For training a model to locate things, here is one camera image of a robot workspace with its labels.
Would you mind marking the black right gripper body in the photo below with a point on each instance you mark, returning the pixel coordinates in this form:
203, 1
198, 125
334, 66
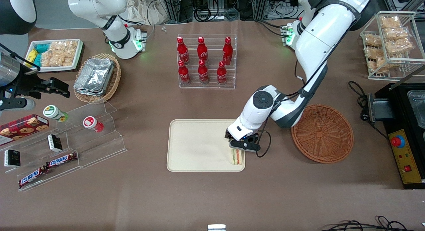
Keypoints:
27, 83

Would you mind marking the triangular sandwich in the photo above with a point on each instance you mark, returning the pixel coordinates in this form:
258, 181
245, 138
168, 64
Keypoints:
236, 157

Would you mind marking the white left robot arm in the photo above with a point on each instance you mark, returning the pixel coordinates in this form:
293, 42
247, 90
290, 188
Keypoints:
318, 38

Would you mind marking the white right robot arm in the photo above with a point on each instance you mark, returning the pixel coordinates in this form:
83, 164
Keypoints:
109, 11

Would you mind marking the white rectangular snack tray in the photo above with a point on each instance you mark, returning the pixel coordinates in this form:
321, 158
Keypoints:
78, 58

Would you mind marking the cream rectangular serving tray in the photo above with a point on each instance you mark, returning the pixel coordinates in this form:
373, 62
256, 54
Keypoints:
199, 144

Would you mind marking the oval tan wicker basket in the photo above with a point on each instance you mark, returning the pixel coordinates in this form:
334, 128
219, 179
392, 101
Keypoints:
114, 81

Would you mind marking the round brown wicker basket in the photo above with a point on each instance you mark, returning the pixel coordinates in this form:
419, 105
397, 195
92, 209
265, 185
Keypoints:
322, 134

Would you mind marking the green lidded drink cup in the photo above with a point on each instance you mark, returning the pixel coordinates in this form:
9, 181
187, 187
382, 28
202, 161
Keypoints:
53, 112

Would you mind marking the clear bag of rice crackers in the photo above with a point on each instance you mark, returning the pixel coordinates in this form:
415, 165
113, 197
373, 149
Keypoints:
64, 46
56, 59

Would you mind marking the yellow snack pack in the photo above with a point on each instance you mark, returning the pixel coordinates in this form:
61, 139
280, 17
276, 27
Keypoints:
31, 56

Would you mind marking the teal snack pack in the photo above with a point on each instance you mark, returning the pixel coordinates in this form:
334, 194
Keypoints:
42, 47

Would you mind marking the stack of foil containers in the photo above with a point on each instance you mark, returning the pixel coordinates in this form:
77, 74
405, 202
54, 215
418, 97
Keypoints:
94, 76

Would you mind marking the red cookie box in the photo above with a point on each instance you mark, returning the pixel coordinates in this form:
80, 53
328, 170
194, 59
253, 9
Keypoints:
23, 127

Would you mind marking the red lidded drink cup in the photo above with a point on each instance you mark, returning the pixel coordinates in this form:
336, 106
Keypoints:
91, 122

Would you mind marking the small black box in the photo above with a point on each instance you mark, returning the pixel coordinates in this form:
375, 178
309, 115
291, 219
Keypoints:
54, 143
12, 158

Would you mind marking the clear acrylic stepped riser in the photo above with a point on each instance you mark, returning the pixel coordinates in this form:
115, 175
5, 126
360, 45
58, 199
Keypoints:
36, 148
99, 148

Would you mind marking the clear acrylic bottle rack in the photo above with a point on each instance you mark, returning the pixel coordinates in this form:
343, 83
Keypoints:
212, 86

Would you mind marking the snickers chocolate bar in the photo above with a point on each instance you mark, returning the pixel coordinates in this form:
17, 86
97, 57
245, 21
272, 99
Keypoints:
61, 160
31, 177

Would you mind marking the red cola bottle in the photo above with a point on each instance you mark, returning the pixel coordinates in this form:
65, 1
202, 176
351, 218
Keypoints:
183, 52
202, 51
221, 74
227, 52
203, 73
183, 74

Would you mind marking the beige cloth bag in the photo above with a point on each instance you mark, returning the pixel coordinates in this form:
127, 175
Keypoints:
146, 10

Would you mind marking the red emergency stop button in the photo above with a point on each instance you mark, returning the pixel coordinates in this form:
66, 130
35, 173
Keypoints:
396, 141

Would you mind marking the bagged fried snack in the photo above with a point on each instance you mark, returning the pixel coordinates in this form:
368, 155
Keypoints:
375, 52
395, 33
372, 41
390, 21
377, 65
399, 46

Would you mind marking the black sealing machine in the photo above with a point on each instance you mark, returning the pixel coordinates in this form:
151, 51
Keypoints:
401, 124

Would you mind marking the yellow control panel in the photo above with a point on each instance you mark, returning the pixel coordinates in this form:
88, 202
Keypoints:
406, 161

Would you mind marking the clear plastic container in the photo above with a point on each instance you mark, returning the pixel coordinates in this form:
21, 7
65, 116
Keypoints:
417, 108

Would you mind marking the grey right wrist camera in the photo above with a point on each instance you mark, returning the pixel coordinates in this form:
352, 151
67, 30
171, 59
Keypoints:
16, 104

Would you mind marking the aluminium frame post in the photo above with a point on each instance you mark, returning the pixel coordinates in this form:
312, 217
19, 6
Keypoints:
171, 5
260, 3

